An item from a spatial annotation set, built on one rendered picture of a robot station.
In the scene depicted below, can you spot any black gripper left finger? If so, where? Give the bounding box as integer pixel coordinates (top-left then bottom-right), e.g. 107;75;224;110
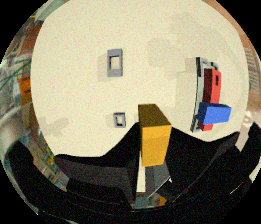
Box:
52;122;140;204

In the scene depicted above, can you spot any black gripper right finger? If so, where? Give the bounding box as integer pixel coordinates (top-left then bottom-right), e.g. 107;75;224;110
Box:
165;127;240;197

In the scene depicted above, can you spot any yellow block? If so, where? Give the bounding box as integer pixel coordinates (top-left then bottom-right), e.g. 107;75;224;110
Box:
139;103;172;167

